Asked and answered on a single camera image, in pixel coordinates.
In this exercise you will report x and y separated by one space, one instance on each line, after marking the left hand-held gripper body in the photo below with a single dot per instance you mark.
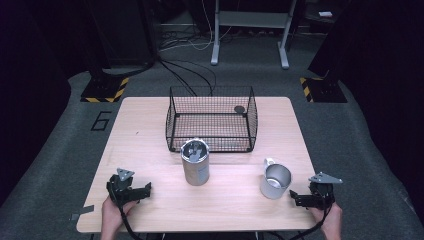
120 193

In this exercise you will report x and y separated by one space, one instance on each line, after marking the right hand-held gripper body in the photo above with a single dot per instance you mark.
322 195

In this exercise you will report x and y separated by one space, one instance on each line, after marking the steel tumbler with lid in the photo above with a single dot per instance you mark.
196 168

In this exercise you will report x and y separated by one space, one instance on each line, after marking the person's left hand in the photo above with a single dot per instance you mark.
111 216

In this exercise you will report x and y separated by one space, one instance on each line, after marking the person's right hand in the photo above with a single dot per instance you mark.
331 221

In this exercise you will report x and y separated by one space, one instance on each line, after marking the grey tape strip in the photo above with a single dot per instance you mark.
83 210

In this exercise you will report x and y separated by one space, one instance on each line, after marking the hazard striped stand base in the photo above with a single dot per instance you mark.
103 90
325 90

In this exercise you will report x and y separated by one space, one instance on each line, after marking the small black round disc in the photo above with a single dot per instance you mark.
239 109

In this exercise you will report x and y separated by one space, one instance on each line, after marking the dark curtain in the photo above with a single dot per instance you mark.
383 83
26 100

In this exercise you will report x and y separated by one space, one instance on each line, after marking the black cabinet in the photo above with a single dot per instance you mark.
123 33

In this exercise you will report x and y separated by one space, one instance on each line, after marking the small white box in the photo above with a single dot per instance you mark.
325 14

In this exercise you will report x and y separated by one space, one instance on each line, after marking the white metal desk frame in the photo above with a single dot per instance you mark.
283 53

